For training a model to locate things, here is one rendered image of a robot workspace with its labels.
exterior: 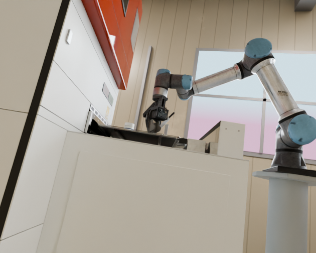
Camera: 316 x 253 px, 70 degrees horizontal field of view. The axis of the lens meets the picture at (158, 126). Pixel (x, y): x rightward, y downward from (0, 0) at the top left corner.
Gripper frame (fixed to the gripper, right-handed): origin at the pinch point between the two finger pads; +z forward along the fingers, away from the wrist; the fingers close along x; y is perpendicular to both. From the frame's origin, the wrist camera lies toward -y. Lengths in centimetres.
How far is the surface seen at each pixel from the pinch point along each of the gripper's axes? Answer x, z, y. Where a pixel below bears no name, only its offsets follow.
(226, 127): 5.2, -2.2, 41.9
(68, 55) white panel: -51, -12, 24
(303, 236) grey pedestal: 51, 34, 51
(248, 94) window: 173, -98, -61
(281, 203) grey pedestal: 45, 22, 44
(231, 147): 7.2, 5.0, 43.4
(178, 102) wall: 118, -80, -127
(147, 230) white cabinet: -17, 36, 33
